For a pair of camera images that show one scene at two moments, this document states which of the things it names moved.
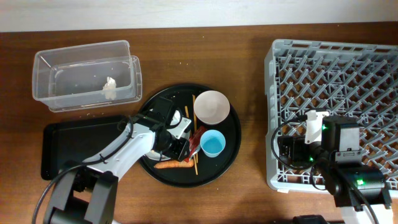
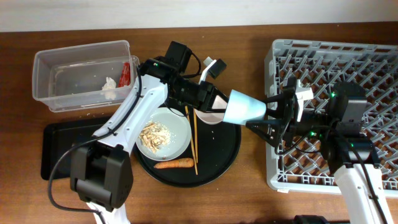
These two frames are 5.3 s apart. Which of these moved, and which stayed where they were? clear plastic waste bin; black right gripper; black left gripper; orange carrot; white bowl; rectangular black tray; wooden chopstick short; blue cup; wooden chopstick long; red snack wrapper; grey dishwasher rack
Moved: black right gripper; red snack wrapper; black left gripper; blue cup
Stayed: grey dishwasher rack; wooden chopstick short; white bowl; orange carrot; clear plastic waste bin; wooden chopstick long; rectangular black tray
